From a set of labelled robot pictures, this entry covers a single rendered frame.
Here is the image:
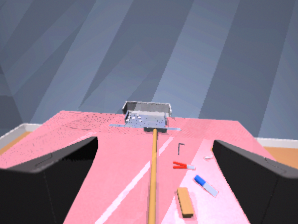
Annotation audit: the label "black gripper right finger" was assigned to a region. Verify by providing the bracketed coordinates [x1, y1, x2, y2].
[212, 139, 298, 224]

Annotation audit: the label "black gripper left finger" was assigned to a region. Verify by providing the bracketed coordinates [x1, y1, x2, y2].
[0, 136, 98, 224]

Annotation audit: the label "red-handled pliers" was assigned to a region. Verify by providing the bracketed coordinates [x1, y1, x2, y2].
[173, 161, 195, 170]

